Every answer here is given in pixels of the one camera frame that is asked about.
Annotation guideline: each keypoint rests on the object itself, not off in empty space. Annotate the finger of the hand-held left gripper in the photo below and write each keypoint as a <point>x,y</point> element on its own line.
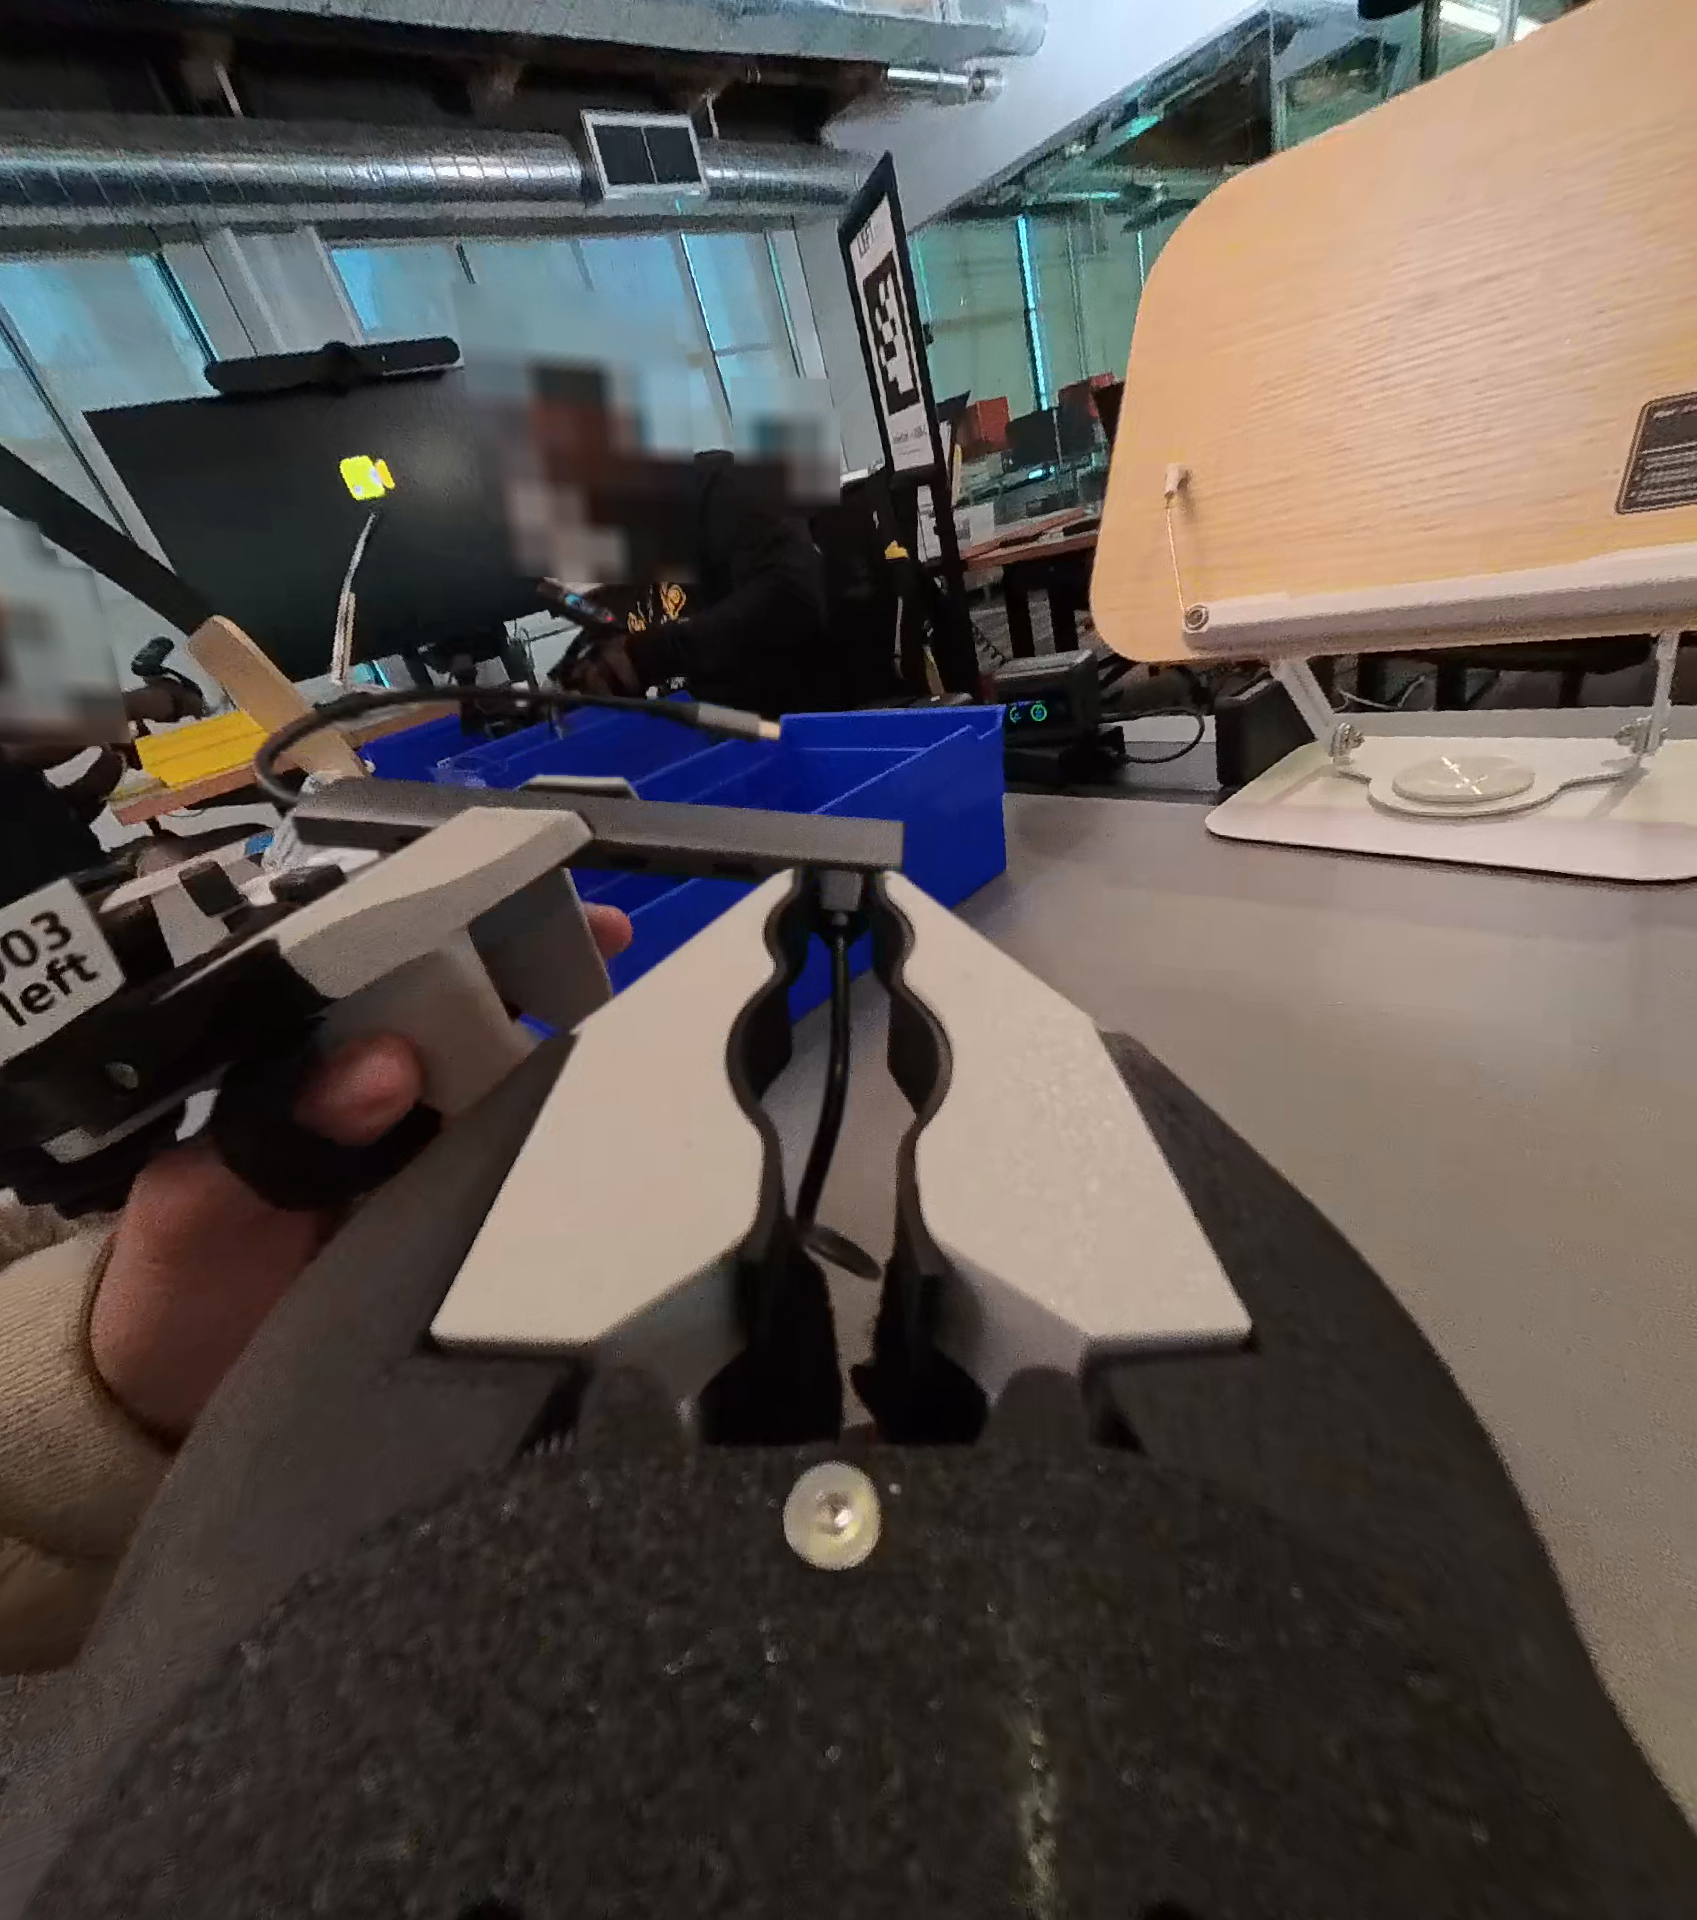
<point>548,974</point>
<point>412,914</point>

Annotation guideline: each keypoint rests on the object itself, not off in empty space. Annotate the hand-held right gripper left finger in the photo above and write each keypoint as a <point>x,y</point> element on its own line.
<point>622,1185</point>

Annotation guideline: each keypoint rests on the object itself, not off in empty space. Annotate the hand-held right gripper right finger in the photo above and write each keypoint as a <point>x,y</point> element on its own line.
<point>1073,1200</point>

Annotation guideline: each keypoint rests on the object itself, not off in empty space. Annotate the blue plastic bin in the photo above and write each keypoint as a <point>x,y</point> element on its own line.
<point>909,811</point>

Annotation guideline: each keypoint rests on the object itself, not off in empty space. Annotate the grey desk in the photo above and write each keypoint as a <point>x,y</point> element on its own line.
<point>1462,1125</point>

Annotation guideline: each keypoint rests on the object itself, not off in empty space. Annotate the person's left hand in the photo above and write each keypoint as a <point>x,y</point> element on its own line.
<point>202,1291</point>

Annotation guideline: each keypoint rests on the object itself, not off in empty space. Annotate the black monitor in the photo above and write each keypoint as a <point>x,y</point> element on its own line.
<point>263,571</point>

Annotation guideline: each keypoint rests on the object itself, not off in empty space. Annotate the black power station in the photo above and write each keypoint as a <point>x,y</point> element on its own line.
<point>1050,712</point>

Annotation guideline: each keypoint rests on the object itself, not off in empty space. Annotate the black box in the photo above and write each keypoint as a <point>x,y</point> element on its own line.
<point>1253,735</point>

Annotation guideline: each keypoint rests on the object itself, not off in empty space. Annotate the black framed tag sign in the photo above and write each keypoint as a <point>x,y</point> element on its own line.
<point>891,331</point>

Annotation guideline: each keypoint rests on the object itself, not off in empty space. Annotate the ceiling air vent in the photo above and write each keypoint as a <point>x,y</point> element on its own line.
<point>644,153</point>

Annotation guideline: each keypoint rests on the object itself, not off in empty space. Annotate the wooden board stand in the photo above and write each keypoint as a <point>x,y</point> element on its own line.
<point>1386,300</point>

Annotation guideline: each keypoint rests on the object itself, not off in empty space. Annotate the black camera bar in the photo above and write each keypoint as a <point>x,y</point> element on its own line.
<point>338,364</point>

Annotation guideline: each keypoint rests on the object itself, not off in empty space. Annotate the silver round duct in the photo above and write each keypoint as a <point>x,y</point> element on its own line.
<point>263,181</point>

